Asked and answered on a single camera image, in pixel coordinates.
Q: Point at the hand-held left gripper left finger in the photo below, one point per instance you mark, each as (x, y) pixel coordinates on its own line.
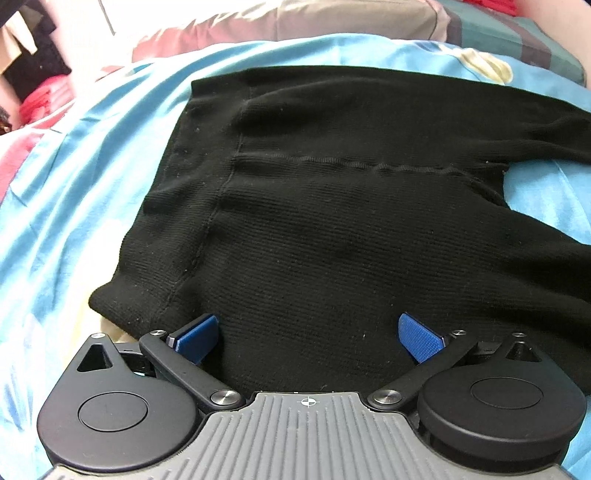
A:
(198, 339)

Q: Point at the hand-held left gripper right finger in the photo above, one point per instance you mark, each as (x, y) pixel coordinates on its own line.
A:
(418, 339)

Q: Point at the black knit pants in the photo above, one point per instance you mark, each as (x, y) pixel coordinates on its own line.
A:
(323, 221)

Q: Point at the blue floral bedsheet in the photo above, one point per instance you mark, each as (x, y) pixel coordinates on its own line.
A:
(83, 194)

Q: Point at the pink clothes pile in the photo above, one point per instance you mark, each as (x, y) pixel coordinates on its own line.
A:
(46, 99)

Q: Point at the pink pillow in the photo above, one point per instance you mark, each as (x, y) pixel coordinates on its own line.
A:
(184, 46)

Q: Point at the teal plaid pillow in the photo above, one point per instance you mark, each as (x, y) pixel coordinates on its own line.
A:
(517, 41)

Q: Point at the black hanging garment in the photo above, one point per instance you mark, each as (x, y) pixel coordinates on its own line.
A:
(37, 60)

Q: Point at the beige pillow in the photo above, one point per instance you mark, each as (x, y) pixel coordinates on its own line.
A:
(323, 21)

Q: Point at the red cloth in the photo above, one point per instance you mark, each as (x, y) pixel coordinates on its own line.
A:
(494, 3)

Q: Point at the beige hanging garment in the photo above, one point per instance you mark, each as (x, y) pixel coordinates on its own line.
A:
(18, 39)

